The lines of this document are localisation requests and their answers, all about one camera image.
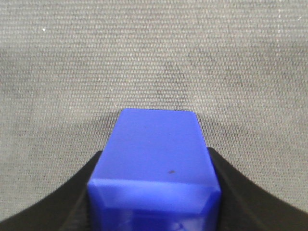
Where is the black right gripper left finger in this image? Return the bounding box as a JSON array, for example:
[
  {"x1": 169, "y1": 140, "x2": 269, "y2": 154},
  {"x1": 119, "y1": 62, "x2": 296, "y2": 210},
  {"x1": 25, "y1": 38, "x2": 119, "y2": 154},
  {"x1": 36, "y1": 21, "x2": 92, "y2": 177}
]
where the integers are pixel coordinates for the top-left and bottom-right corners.
[{"x1": 0, "y1": 151, "x2": 102, "y2": 231}]

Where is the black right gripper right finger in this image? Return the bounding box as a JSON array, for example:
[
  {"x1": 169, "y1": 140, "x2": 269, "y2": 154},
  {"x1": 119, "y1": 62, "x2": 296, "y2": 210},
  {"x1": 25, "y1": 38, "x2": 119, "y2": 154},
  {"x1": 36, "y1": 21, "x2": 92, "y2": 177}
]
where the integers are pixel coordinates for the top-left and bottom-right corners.
[{"x1": 208, "y1": 148, "x2": 308, "y2": 231}]

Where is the blue plastic block part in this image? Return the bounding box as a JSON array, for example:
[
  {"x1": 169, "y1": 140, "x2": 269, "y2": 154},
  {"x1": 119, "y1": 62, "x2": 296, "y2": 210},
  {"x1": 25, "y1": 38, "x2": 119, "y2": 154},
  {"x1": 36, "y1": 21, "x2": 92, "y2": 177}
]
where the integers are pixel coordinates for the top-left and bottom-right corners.
[{"x1": 88, "y1": 108, "x2": 221, "y2": 231}]

